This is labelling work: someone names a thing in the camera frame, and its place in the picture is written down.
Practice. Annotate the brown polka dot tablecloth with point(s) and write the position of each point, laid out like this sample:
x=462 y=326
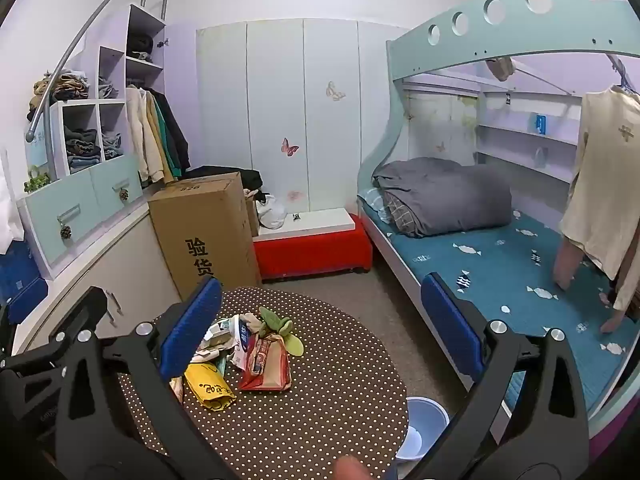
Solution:
x=325 y=410

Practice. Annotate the white cubby shelf unit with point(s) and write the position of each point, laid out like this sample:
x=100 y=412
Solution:
x=112 y=60

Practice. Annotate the white small carton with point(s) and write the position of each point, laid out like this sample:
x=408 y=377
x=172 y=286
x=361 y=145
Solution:
x=217 y=332

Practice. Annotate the black folded clothes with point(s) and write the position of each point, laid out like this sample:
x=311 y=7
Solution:
x=140 y=45

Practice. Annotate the black jacket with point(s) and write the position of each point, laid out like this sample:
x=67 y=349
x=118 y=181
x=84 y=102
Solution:
x=175 y=120

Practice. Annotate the white plastic bag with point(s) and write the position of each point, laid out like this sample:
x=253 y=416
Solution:
x=272 y=212

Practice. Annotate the person's right hand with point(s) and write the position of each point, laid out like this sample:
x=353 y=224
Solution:
x=350 y=469

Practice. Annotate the faint pink butterfly sticker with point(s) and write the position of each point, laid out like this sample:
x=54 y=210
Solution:
x=295 y=195

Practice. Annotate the white wardrobe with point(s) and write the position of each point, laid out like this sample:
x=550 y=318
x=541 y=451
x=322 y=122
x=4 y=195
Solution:
x=280 y=110

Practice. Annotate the green wrapper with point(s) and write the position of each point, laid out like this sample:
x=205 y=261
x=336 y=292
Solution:
x=277 y=322

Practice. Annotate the staircase shelf with clothes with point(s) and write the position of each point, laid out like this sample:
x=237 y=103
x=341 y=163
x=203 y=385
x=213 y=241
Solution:
x=75 y=45

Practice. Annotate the white blue wrapper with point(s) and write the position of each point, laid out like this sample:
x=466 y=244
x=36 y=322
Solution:
x=245 y=335

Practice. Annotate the cream jacket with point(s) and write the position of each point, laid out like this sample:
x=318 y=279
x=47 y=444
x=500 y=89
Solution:
x=137 y=130

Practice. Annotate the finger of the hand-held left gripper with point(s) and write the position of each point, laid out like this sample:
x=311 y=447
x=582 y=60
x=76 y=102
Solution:
x=27 y=300
x=85 y=310

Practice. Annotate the pale yellow butterfly sticker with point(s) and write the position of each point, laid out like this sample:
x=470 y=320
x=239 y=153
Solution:
x=335 y=91

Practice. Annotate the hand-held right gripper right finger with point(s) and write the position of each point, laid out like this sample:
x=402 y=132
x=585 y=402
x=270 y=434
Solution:
x=450 y=330

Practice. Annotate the large cardboard box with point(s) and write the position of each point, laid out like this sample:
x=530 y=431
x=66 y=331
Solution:
x=200 y=240

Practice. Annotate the white paper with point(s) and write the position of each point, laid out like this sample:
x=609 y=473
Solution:
x=205 y=357

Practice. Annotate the light blue wastebasket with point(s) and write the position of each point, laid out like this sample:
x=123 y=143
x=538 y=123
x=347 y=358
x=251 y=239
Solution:
x=422 y=425

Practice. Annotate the white cloth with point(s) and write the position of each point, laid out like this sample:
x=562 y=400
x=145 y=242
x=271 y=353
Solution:
x=7 y=210

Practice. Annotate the teal candy print bed sheet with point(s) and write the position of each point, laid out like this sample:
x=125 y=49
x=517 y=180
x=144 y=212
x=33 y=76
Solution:
x=475 y=270

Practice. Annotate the grey quilt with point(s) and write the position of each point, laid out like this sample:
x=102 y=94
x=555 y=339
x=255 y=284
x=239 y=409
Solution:
x=445 y=195

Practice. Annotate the dark folded clothes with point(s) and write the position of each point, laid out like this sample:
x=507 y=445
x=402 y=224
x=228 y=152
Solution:
x=80 y=142

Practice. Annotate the blue printed box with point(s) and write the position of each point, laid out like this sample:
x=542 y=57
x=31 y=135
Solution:
x=15 y=260

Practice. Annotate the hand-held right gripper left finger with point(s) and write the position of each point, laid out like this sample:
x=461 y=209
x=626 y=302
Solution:
x=192 y=330

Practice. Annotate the green plant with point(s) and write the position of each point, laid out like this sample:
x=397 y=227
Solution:
x=37 y=180

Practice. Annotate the small blue box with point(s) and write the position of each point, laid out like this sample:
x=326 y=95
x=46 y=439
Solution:
x=540 y=123

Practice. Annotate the white curved cabinet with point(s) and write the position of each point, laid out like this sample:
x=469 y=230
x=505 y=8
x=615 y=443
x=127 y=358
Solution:
x=100 y=280

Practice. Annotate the light blue pillow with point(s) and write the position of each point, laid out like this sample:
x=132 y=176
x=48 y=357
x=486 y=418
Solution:
x=372 y=202

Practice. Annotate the light grey folded clothes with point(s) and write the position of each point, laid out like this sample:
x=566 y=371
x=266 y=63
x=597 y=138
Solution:
x=107 y=87

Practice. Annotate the pile of brown clothes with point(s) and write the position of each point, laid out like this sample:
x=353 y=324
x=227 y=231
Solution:
x=62 y=85

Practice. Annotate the teal bunk bed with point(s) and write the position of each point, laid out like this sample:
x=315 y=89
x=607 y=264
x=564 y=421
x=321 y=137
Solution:
x=500 y=35

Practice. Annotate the pink pants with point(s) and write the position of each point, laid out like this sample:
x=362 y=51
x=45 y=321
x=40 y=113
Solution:
x=567 y=265

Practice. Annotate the green jacket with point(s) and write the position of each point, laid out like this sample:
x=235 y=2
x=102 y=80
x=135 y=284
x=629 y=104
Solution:
x=165 y=140

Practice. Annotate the cream shirt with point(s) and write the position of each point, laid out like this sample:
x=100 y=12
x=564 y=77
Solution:
x=600 y=180

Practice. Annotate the brown cloth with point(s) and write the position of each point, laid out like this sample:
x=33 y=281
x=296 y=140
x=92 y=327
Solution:
x=500 y=67

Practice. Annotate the small cardboard box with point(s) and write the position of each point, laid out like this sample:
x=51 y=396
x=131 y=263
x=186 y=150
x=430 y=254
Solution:
x=251 y=217

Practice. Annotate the black bag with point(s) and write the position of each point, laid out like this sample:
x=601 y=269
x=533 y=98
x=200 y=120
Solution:
x=235 y=176

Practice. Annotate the blue clothes hanger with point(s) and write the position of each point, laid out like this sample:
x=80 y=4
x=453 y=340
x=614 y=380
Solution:
x=622 y=77

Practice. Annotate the red bench with white top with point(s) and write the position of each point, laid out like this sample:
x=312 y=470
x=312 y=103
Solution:
x=310 y=247

